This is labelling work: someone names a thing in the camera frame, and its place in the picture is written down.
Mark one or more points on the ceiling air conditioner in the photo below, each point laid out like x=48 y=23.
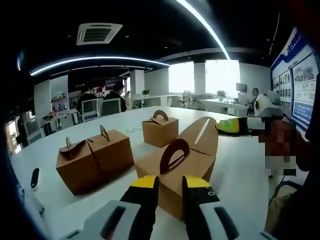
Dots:
x=98 y=33

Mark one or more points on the blue wall display board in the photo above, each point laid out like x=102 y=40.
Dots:
x=300 y=95

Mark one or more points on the brown paper box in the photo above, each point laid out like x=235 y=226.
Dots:
x=172 y=195
x=75 y=170
x=112 y=152
x=160 y=132

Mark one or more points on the curved ceiling light strip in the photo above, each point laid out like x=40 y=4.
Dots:
x=95 y=58

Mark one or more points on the straight ceiling light strip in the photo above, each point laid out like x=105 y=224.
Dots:
x=207 y=27

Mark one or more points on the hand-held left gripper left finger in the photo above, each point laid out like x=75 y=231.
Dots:
x=112 y=220

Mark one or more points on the grey office chair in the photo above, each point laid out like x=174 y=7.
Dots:
x=33 y=131
x=111 y=107
x=89 y=110
x=185 y=98

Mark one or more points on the potted plant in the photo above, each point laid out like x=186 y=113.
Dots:
x=221 y=94
x=145 y=93

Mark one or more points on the dark monitor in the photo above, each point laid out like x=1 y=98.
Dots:
x=241 y=87

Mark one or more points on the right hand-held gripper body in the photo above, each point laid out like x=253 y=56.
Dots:
x=266 y=107

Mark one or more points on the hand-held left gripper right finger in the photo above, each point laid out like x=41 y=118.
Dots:
x=205 y=215

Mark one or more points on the white office desk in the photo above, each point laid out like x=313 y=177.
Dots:
x=222 y=106

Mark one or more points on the shelf with colourful goods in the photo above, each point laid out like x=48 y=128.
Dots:
x=60 y=105

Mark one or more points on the black computer mouse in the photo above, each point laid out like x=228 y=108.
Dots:
x=35 y=177

